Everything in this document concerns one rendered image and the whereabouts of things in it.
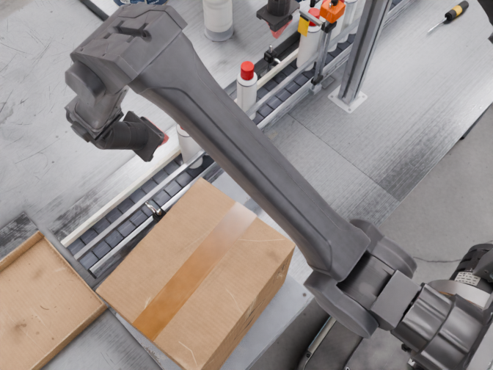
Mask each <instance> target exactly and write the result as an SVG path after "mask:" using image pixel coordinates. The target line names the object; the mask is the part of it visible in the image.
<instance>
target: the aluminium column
mask: <svg viewBox="0 0 493 370"><path fill-rule="evenodd" d="M391 4H392V0H366V1H365V6H364V8H363V11H362V15H361V18H360V21H359V26H358V28H357V33H356V35H355V38H354V43H353V46H352V48H351V53H350V56H349V58H348V63H347V66H346V70H345V73H344V76H343V80H342V83H341V85H340V90H339V93H338V98H339V99H341V100H342V101H344V102H345V103H347V104H348V105H350V104H351V103H352V102H353V101H354V100H355V99H356V98H357V97H358V95H359V92H360V90H361V87H362V84H363V82H364V79H365V75H366V73H367V71H368V67H369V64H370V61H371V59H372V56H373V53H374V51H375V48H376V44H377V43H378V40H379V36H380V34H381V31H382V28H383V25H384V22H385V20H386V17H387V13H388V12H389V9H390V5H391Z"/></svg>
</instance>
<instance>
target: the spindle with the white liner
mask: <svg viewBox="0 0 493 370"><path fill-rule="evenodd" d="M202 3H203V10H204V25H205V35H206V36H207V37H208V38H209V39H211V40H214V41H224V40H227V39H229V38H230V37H231V36H232V34H233V11H232V8H233V4H232V0H202Z"/></svg>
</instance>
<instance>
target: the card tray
mask: <svg viewBox="0 0 493 370"><path fill-rule="evenodd" d="M107 308H108V307H107V306H106V304H105V303H104V302H103V301H102V300H101V299H100V297H99V296H98V295H97V294H96V293H95V292H94V291H93V290H92V289H91V288H90V287H89V286H88V284H87V283H86V282H85V281H84V280H83V279H82V277H81V276H80V275H79V274H78V273H77V272H76V270H75V269H74V268H73V267H72V266H71V265H70V264H69V263H68V262H67V261H66V260H65V258H64V257H63V256H62V255H61V254H60V253H59V252H58V250H57V249H56V248H55V247H54V246H53V245H52V243H50V242H49V240H47V238H46V237H45V236H44V235H43V234H42V233H41V232H40V231H37V232H36V233H34V234H33V235H32V236H30V237H29V238H28V239H27V240H26V241H25V242H23V243H22V244H21V245H19V246H18V247H16V248H15V249H14V250H13V251H12V252H11V253H9V254H8V255H7V256H5V257H4V258H3V259H1V260H0V370H40V369H41V368H42V367H44V365H45V364H47V362H49V361H50V360H51V359H52V358H53V357H54V356H55V355H57V354H58V353H59V352H60V351H61V350H62V349H63V348H65V347H66V346H67V345H68V344H69V343H70V342H71V341H72V340H73V339H74V338H75V337H76V336H77V335H78V334H80V333H81V332H82V331H83V330H84V329H85V328H86V327H88V326H89V325H90V324H91V323H92V322H93V321H94V320H95V319H97V318H98V317H99V316H100V315H101V314H102V313H103V312H104V311H105V310H106V309H107Z"/></svg>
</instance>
